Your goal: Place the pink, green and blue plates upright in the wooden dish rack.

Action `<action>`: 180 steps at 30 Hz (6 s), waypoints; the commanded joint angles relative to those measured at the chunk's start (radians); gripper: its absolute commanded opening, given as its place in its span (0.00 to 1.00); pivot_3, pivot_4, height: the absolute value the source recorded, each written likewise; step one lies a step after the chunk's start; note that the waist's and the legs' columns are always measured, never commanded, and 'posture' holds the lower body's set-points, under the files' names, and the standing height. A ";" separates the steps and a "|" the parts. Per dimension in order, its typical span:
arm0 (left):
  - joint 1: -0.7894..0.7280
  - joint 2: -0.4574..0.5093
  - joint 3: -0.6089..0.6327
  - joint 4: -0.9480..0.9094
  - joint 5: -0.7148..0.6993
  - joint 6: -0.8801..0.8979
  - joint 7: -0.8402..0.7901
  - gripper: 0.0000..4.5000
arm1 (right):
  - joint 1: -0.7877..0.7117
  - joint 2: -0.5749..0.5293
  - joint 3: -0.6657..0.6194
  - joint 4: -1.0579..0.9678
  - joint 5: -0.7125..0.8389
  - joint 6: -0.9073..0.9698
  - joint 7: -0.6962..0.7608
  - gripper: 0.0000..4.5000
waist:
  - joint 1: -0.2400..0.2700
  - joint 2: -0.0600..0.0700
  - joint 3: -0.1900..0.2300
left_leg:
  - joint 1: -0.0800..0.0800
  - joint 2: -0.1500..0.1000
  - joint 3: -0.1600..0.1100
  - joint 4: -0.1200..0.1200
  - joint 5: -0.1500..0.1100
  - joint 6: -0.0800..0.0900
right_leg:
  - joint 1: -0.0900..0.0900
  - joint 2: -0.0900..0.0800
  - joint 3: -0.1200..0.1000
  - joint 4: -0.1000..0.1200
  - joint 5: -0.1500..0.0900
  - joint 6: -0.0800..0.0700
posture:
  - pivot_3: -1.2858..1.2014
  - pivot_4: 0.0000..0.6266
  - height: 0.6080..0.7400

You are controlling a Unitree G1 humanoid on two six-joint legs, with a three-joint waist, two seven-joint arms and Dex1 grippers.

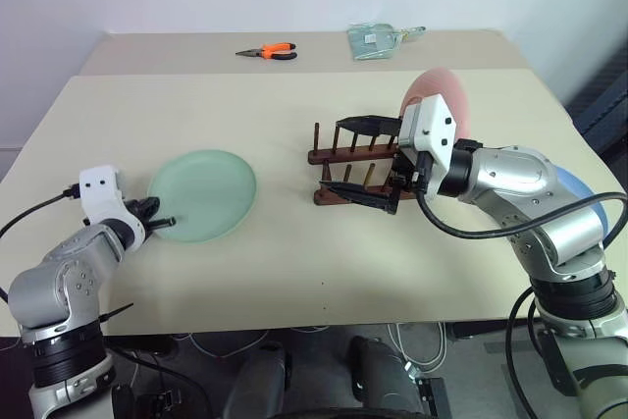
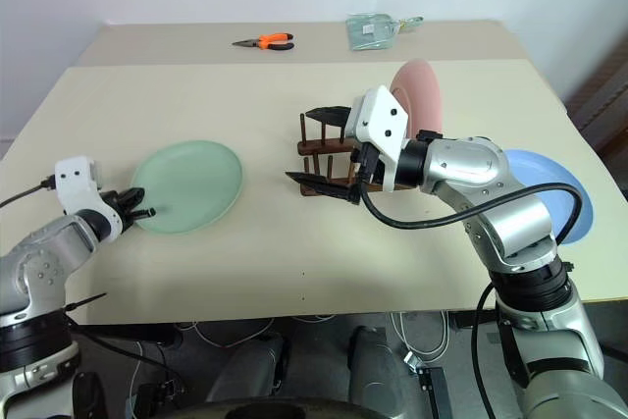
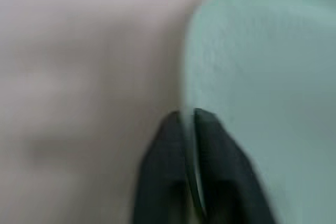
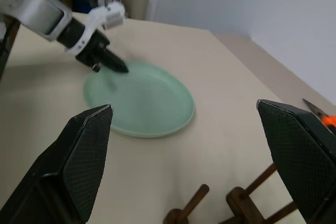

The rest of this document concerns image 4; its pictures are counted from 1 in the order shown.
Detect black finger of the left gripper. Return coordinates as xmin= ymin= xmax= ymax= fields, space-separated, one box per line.
xmin=101 ymin=47 xmax=130 ymax=74

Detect beige cylinder roll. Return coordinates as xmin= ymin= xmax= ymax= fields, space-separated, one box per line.
xmin=122 ymin=0 xmax=149 ymax=21

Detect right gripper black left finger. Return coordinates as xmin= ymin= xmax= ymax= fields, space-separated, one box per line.
xmin=0 ymin=103 xmax=114 ymax=224

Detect black stand frame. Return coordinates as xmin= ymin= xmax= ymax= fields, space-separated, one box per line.
xmin=0 ymin=13 xmax=21 ymax=84

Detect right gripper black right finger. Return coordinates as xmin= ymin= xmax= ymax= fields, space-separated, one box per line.
xmin=256 ymin=99 xmax=336 ymax=224

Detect wooden dish rack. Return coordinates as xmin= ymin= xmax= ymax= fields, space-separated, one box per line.
xmin=162 ymin=162 xmax=299 ymax=224

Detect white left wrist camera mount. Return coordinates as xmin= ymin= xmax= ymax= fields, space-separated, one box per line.
xmin=65 ymin=1 xmax=126 ymax=56

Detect green plate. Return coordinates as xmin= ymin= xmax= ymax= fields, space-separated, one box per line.
xmin=82 ymin=59 xmax=196 ymax=139

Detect orange handled scissors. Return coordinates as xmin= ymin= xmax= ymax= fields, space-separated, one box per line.
xmin=302 ymin=98 xmax=336 ymax=135

